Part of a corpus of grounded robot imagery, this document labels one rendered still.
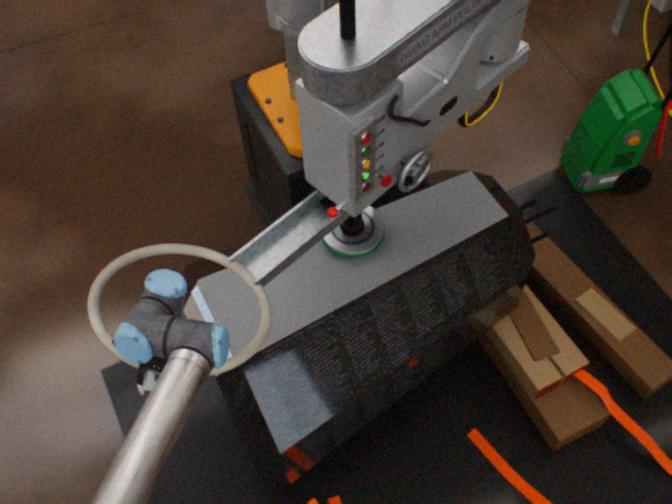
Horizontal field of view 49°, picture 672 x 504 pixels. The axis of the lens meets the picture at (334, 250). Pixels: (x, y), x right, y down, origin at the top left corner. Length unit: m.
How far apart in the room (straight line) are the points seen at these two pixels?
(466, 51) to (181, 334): 1.19
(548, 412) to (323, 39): 1.80
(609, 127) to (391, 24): 1.84
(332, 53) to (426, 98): 0.43
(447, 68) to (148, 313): 1.14
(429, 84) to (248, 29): 2.57
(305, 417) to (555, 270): 1.46
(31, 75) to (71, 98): 0.34
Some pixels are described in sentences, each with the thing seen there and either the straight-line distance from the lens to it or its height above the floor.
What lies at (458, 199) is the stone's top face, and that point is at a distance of 2.65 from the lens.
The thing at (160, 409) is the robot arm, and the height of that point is 1.65.
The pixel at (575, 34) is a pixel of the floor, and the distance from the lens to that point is 4.70.
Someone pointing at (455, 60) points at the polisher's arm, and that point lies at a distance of 2.22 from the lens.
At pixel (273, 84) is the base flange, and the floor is 0.78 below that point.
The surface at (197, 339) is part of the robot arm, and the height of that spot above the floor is 1.60.
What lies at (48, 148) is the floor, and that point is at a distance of 4.27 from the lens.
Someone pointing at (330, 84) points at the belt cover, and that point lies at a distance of 1.84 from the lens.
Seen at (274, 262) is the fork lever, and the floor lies 1.10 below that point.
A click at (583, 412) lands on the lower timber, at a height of 0.14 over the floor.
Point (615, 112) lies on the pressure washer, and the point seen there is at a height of 0.50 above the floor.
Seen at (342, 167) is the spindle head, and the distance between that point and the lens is 2.06.
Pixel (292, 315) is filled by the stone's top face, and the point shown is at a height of 0.84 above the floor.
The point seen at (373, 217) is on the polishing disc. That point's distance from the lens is 2.52.
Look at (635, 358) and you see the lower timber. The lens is 3.30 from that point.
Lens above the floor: 2.93
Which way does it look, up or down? 56 degrees down
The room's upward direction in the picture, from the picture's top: 3 degrees counter-clockwise
